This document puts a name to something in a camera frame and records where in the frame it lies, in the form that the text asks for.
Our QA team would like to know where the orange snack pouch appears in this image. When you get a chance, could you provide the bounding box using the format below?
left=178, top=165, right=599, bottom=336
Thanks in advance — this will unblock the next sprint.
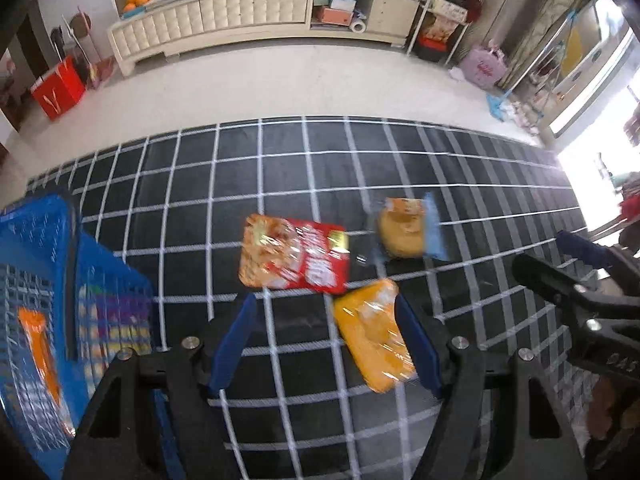
left=334, top=278, right=414, bottom=393

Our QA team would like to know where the blue cartoon bread pack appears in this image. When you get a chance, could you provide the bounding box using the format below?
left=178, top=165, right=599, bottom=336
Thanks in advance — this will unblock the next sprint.
left=374, top=192, right=450, bottom=261

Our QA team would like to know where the orange sausage stick pack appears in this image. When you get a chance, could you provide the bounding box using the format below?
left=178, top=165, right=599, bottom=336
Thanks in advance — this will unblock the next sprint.
left=17, top=307, right=75, bottom=438

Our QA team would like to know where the purple yellow chips bag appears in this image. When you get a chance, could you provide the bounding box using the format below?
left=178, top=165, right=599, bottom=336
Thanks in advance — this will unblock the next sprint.
left=96, top=288, right=152, bottom=360

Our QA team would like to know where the person's right hand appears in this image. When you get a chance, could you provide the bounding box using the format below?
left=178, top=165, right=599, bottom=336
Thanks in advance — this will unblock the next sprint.
left=586, top=375, right=636, bottom=441

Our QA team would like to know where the red pizza snack bag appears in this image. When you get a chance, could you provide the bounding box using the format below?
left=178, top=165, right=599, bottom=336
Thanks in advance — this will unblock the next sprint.
left=239, top=214, right=349, bottom=295

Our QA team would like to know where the black white grid tablecloth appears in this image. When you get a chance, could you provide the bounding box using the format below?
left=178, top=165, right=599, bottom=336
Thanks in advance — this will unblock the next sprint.
left=27, top=116, right=596, bottom=479

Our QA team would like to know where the blue plastic basket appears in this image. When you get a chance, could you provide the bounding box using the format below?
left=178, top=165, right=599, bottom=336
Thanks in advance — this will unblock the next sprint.
left=1, top=190, right=155, bottom=479

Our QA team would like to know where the pink gift bag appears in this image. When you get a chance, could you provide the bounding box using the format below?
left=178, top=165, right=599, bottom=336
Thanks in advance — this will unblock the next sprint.
left=458, top=44, right=506, bottom=90

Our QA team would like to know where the white metal shelf rack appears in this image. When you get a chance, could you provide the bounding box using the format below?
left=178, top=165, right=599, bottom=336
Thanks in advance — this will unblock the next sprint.
left=405, top=0, right=485, bottom=65

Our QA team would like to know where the red paper bag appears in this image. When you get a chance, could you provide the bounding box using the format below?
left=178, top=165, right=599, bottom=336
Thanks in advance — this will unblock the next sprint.
left=29, top=55, right=86, bottom=120

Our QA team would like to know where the white TV cabinet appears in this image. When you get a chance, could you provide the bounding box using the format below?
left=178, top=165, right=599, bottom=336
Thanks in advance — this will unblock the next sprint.
left=107, top=0, right=420, bottom=75

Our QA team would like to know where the plate of oranges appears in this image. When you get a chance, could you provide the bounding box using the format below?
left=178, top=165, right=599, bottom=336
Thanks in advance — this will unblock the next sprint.
left=122, top=0, right=152, bottom=15

